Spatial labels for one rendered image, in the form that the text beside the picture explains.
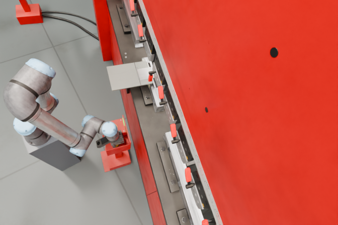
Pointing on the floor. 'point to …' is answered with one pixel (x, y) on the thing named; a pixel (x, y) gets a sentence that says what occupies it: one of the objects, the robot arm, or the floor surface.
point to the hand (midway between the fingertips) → (113, 143)
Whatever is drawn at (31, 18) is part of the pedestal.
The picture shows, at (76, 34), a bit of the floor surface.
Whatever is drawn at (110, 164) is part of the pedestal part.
